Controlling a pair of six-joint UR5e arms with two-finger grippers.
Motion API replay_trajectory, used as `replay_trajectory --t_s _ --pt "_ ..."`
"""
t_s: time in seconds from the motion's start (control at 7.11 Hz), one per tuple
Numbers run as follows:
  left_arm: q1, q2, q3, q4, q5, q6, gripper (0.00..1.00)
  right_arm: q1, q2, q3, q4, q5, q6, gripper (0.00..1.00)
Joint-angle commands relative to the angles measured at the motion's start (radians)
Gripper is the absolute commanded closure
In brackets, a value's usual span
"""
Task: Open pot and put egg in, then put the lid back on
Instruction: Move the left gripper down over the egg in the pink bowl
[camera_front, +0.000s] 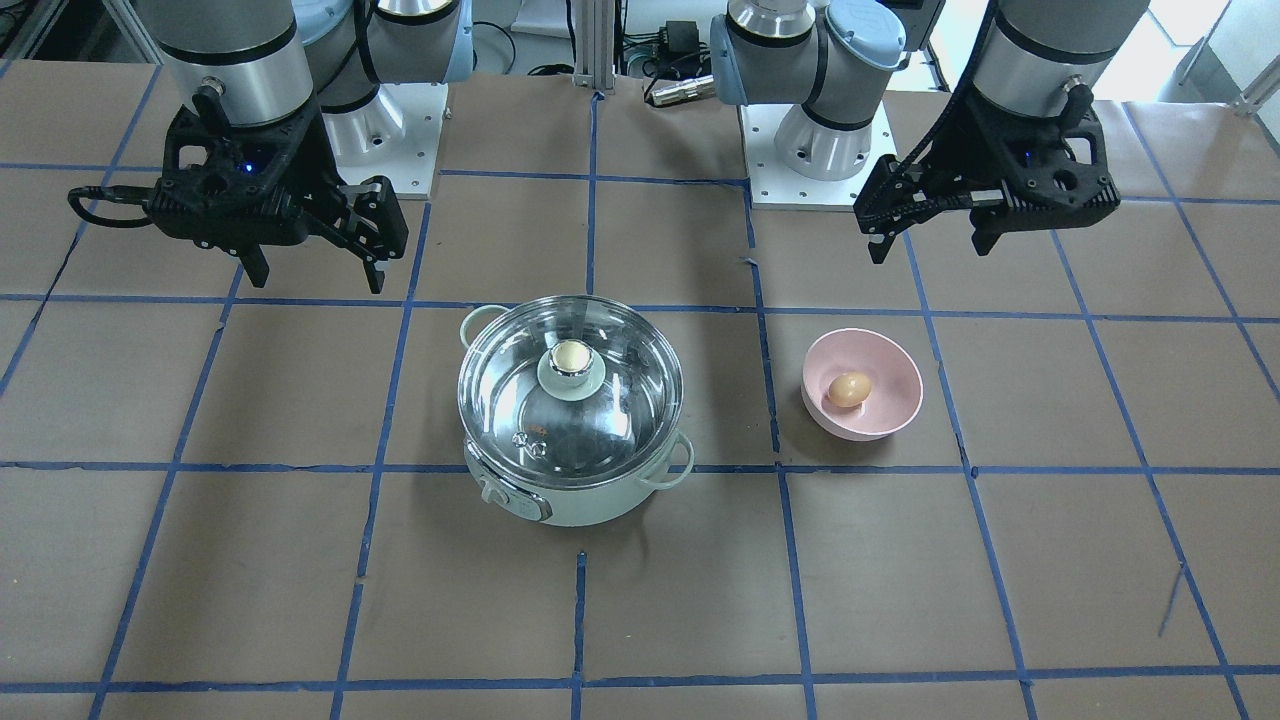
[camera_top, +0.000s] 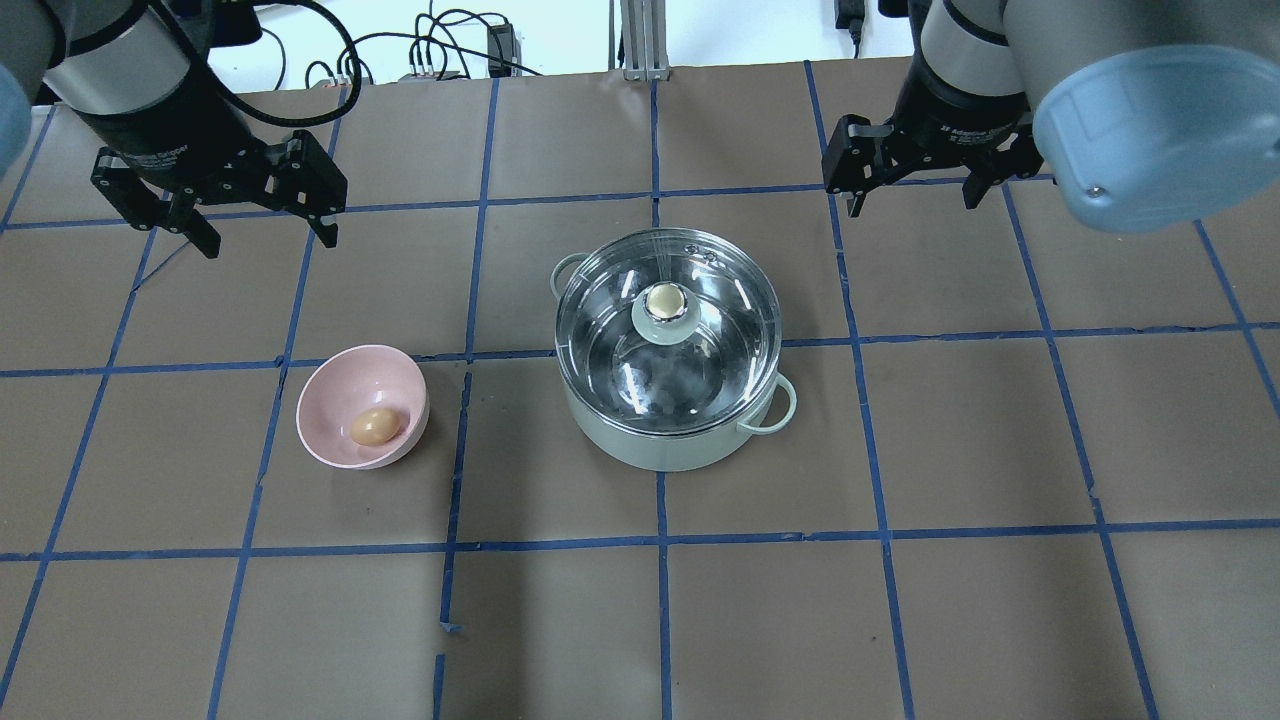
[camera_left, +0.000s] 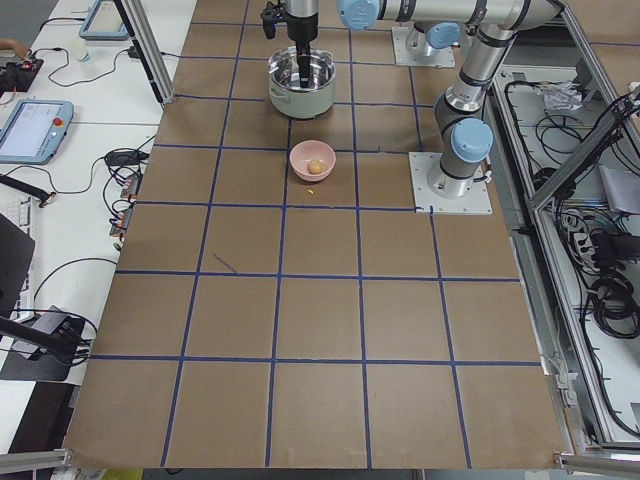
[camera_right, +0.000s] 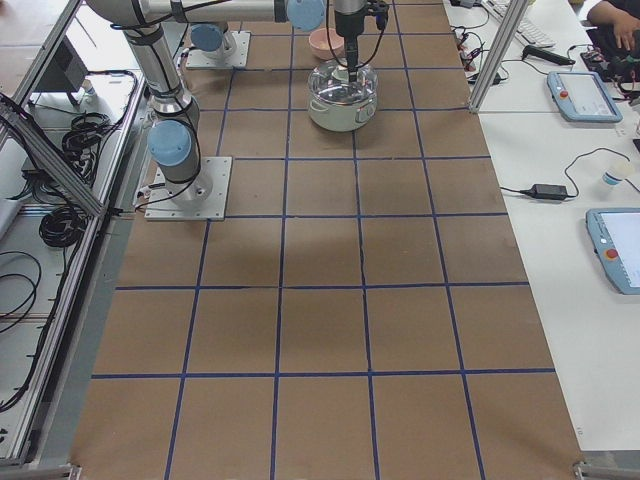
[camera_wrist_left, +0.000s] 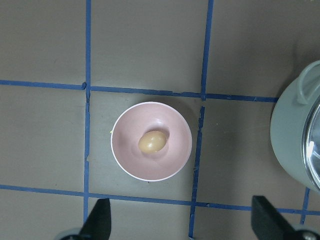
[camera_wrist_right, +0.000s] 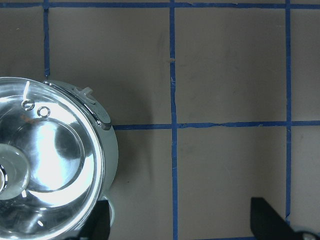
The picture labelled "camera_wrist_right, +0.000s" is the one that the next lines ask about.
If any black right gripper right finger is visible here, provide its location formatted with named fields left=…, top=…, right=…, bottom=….
left=250, top=197, right=295, bottom=240

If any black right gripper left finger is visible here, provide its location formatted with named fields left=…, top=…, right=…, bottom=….
left=76, top=200, right=111, bottom=240

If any glass pot lid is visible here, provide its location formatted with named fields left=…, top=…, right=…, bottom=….
left=0, top=77, right=104, bottom=240

